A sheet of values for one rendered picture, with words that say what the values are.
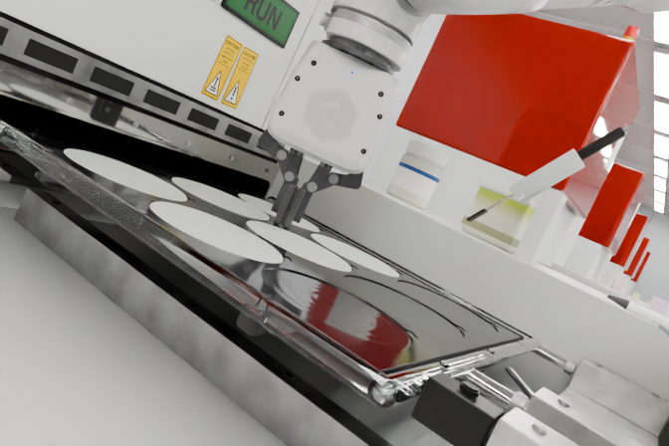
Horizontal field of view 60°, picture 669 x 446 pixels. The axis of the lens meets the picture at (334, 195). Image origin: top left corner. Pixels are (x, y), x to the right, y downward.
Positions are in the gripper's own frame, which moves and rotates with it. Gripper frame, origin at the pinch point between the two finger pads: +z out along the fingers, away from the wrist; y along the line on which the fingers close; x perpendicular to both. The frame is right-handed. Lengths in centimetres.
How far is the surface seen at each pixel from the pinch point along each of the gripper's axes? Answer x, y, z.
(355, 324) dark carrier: -22.6, 7.2, 2.2
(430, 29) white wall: 355, 23, -116
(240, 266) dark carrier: -21.9, -0.3, 2.1
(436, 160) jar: 34.5, 16.3, -12.2
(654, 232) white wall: 1129, 657, -143
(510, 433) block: -31.2, 14.0, 1.7
